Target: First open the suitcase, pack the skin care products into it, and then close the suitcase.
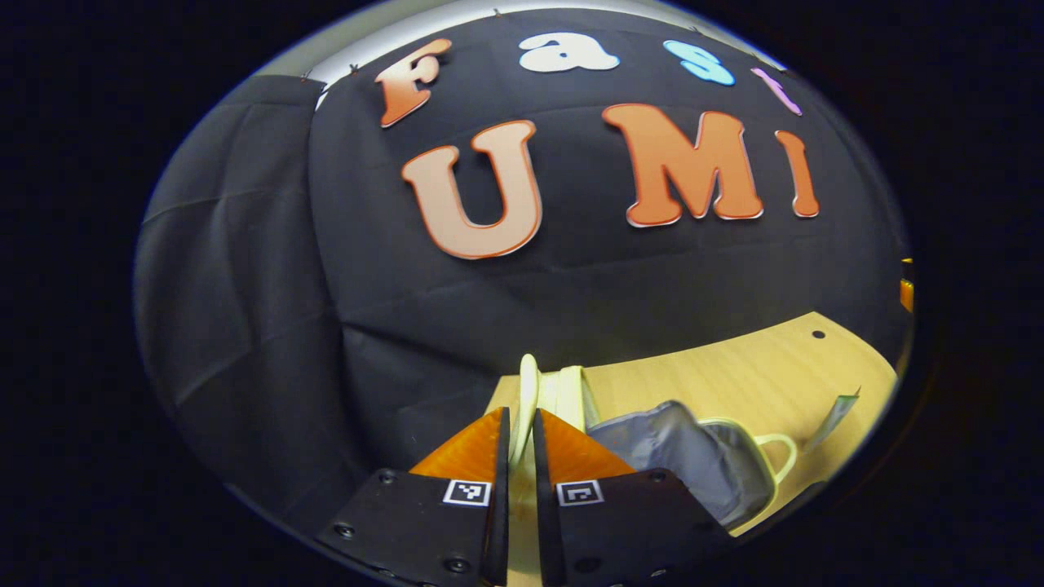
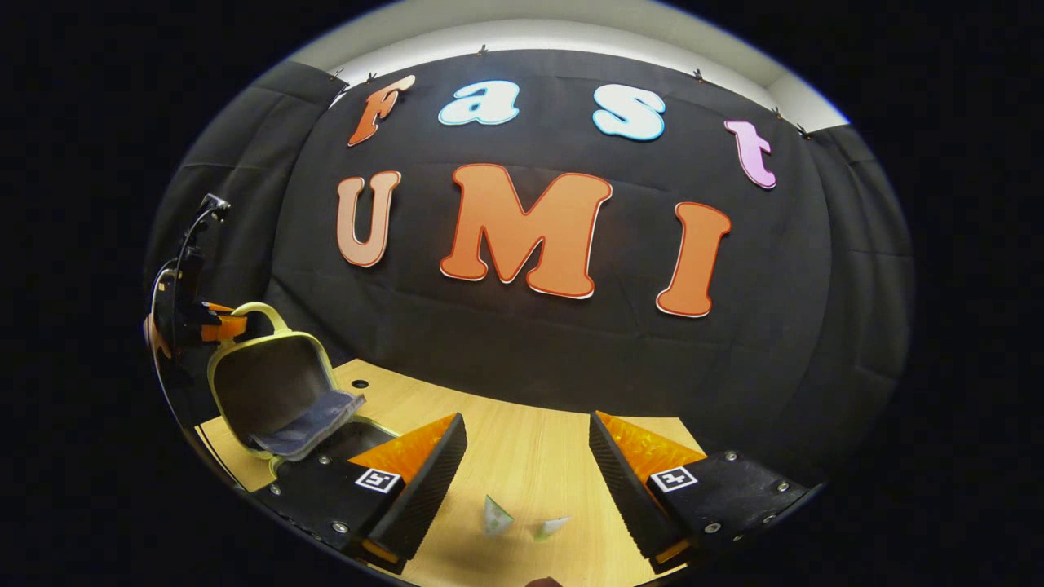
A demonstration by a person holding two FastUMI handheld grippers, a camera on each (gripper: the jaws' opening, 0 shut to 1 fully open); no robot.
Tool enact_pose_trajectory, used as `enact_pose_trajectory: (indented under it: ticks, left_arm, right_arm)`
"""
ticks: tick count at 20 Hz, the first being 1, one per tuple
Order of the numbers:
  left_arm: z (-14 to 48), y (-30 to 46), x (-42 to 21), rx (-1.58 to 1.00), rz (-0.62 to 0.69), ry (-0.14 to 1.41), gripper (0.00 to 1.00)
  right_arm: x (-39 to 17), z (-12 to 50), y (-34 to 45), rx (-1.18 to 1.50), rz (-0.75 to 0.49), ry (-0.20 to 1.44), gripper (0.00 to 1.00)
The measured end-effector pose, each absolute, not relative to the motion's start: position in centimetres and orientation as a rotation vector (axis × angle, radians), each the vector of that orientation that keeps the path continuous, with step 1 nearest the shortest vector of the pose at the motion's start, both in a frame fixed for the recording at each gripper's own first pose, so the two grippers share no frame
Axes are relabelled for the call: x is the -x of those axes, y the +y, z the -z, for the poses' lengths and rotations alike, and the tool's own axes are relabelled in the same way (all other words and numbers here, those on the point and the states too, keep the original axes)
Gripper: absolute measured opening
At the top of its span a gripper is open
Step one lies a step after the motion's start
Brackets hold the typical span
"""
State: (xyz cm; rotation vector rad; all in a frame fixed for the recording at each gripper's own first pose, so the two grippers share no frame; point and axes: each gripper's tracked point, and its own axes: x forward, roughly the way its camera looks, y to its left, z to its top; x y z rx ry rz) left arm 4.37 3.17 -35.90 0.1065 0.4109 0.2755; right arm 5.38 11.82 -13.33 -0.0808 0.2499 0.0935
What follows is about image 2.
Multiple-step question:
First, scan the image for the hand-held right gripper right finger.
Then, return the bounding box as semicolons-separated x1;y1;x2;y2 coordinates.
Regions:
589;410;816;574

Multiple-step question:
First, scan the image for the black backdrop cloth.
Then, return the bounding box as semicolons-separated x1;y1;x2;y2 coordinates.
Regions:
145;49;916;492

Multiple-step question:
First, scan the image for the large green white tube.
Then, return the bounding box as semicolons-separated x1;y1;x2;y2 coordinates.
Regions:
482;494;515;537

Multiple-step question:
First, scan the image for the cream suitcase with handle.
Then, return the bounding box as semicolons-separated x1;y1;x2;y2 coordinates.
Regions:
206;302;402;483

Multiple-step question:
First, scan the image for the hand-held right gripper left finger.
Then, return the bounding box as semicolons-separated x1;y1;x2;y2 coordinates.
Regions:
269;412;468;572

